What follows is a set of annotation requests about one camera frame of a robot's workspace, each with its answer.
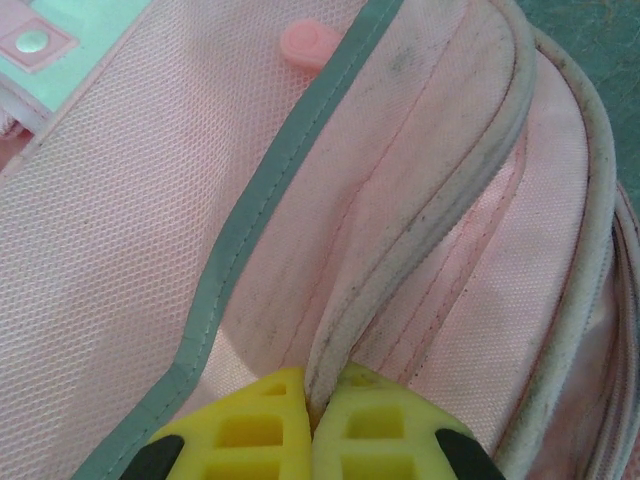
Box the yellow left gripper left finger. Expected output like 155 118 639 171
129 367 316 480

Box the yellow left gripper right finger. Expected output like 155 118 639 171
312 360 509 480

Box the pink backpack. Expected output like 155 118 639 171
0 0 640 480

